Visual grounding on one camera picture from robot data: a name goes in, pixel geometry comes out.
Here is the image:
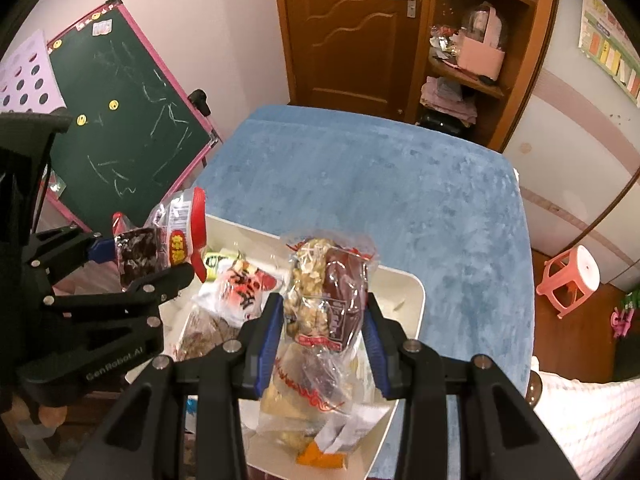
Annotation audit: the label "clear bag brown snack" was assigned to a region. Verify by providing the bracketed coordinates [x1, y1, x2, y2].
[172, 305, 246, 361]

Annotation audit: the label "checkered blanket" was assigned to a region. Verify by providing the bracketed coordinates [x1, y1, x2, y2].
[527, 357, 640, 480]

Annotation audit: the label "wooden shelf unit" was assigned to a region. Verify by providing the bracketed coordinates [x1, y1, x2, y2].
[405, 0, 561, 153]

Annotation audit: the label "pink plastic stool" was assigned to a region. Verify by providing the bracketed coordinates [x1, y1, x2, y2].
[535, 245, 601, 320]

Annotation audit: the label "black easel knob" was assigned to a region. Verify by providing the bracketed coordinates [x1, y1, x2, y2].
[188, 89, 212, 117]

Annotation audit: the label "white and orange wrapper packet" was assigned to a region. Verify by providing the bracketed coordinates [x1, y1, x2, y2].
[295, 405, 381, 471]

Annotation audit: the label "clear nut mix packet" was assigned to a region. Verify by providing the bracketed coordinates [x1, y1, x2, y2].
[257, 232, 396, 436]

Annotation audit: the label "green snack packet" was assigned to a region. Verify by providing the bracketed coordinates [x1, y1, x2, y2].
[202, 250, 241, 283]

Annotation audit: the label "white plastic tray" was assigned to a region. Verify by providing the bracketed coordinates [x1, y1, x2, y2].
[165, 215, 426, 480]

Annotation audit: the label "pink-framed chalkboard easel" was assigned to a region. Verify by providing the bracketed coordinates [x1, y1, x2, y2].
[42, 0, 223, 233]

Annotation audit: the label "black bag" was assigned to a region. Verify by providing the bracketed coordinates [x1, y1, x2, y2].
[417, 110, 463, 136]

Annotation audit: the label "pink toy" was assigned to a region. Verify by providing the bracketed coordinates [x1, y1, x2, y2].
[609, 305, 635, 338]

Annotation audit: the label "large clear bag beige cake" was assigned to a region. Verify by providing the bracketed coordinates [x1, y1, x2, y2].
[250, 360, 331, 453]

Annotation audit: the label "pink basket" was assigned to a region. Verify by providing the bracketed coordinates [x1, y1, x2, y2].
[457, 4, 508, 81]

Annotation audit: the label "clear red-edged dark cake packet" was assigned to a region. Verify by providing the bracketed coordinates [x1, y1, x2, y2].
[111, 187, 208, 291]

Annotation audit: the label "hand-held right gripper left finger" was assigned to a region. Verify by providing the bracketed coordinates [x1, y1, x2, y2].
[62, 292, 286, 480]

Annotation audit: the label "brown wooden door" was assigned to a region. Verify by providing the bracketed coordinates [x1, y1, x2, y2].
[271, 0, 441, 121]

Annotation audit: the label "wall poster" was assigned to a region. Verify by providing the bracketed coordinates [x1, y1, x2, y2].
[577, 0, 640, 108]

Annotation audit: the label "red and white snack packet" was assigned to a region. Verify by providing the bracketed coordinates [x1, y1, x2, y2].
[192, 262, 283, 328]

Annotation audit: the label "brown wooden ball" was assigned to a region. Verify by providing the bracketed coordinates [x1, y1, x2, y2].
[525, 370, 546, 406]

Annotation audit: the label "folded pink clothes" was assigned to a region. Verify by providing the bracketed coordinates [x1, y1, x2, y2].
[420, 76, 478, 128]

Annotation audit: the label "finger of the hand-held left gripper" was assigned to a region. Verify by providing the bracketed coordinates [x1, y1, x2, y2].
[22, 227, 121, 283]
[42, 262, 196, 313]

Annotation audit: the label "pile of foil wrappers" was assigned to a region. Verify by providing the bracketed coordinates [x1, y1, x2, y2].
[429, 22, 463, 68]

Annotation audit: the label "white dotted board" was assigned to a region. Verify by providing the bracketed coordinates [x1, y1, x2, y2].
[0, 29, 68, 113]

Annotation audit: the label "blue fleece table cover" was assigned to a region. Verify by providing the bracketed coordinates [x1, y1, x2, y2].
[192, 105, 533, 480]

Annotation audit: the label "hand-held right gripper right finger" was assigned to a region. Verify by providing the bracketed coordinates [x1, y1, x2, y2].
[361, 292, 578, 480]

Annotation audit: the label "floral sliding wardrobe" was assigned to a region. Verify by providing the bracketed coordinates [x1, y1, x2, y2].
[500, 0, 640, 291]

